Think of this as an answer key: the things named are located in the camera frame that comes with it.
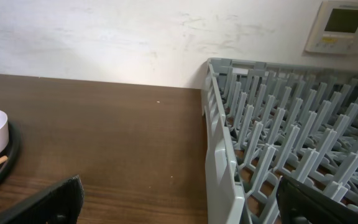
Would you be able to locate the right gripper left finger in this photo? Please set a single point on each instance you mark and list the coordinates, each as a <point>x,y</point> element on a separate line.
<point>58,203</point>

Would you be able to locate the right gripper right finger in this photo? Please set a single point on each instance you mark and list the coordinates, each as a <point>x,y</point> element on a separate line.
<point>299,203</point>

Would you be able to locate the grey dishwasher rack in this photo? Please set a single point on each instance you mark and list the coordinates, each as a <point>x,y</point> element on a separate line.
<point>269,120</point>

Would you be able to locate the round black tray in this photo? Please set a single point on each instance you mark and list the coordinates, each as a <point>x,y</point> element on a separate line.
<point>11,151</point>

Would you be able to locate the wall control panel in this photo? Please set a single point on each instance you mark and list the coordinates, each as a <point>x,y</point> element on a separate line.
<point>335,29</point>

